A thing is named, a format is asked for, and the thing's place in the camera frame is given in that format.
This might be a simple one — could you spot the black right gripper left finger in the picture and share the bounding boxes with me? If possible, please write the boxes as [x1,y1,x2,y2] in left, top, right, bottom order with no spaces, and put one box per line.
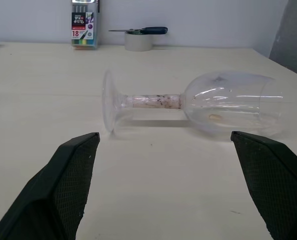
[0,132,101,240]

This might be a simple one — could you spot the marker pen set box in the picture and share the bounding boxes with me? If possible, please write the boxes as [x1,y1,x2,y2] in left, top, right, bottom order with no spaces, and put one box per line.
[70,0,100,50]

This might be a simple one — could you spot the clear plastic wine glass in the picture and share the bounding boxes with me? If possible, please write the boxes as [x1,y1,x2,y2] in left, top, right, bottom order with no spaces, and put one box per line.
[101,69,297,146]

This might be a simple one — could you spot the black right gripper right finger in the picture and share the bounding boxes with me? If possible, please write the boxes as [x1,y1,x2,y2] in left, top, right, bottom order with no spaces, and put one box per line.
[230,130,297,240]

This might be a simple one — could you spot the blue handled scissors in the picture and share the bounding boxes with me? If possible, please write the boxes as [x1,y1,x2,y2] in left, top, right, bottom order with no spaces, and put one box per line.
[108,26,169,36]

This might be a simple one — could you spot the grey tape roll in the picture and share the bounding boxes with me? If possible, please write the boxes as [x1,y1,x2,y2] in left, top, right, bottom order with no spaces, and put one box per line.
[124,31,153,52]

